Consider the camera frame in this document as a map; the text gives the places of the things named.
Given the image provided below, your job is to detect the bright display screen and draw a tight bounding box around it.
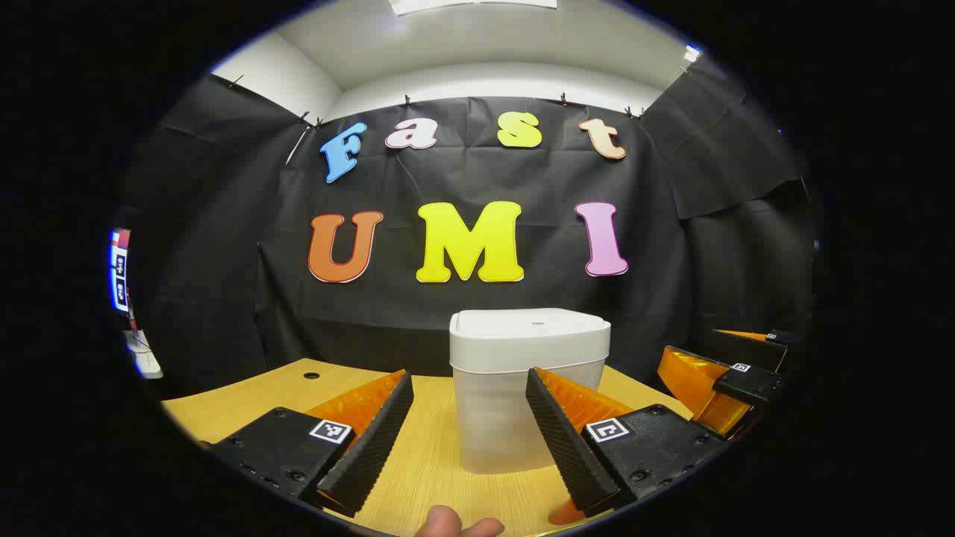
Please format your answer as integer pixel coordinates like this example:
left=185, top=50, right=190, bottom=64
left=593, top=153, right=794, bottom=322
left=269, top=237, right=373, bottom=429
left=108, top=227, right=132, bottom=314

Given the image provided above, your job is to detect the black backdrop cloth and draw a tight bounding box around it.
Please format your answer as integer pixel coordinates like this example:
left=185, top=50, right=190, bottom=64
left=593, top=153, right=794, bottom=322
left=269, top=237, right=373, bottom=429
left=123, top=56, right=818, bottom=400

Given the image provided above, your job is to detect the long ceiling light panel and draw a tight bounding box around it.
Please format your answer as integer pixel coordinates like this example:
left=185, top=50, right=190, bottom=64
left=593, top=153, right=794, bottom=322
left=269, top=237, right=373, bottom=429
left=388, top=0, right=559, bottom=16

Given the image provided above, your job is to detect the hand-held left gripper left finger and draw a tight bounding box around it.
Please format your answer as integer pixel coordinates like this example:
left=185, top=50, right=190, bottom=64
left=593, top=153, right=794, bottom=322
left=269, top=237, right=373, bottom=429
left=205, top=369, right=415, bottom=519

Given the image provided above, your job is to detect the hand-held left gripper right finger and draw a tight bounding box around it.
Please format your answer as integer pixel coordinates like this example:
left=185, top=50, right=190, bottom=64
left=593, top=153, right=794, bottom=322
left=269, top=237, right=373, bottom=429
left=525, top=367, right=728, bottom=525

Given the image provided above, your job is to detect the wooden desktop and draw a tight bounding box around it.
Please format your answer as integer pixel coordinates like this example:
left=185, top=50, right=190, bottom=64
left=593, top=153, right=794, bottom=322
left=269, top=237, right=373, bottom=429
left=160, top=358, right=698, bottom=537

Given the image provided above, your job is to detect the white desktop garbage bin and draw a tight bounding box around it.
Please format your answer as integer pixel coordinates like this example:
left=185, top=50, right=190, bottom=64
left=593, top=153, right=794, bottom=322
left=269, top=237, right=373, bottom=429
left=449, top=308, right=611, bottom=475

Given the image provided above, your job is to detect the white side table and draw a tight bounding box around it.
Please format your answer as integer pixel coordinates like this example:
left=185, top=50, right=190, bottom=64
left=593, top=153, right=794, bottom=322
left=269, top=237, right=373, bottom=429
left=123, top=328, right=163, bottom=380

